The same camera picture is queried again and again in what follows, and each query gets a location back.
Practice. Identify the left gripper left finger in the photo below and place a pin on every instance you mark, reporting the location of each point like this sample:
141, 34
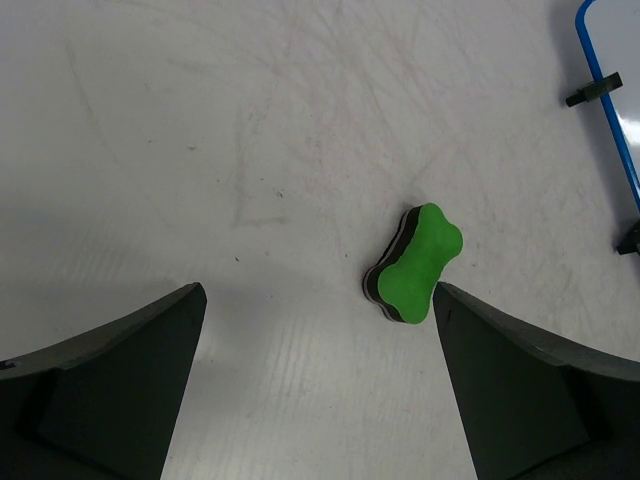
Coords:
102, 404

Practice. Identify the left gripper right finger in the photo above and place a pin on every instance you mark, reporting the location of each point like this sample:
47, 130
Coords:
533, 404

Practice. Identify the green bone-shaped eraser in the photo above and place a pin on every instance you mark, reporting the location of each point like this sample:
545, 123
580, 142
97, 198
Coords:
402, 282

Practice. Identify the blue-framed whiteboard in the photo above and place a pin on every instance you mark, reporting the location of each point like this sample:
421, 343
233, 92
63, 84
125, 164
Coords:
608, 31

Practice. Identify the black whiteboard foot lower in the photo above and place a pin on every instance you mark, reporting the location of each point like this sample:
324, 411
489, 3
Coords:
630, 242

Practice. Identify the black whiteboard foot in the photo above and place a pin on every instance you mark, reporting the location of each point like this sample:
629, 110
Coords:
630, 242
595, 90

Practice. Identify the black whiteboard foot upper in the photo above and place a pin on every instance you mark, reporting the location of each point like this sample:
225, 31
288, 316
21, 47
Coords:
595, 90

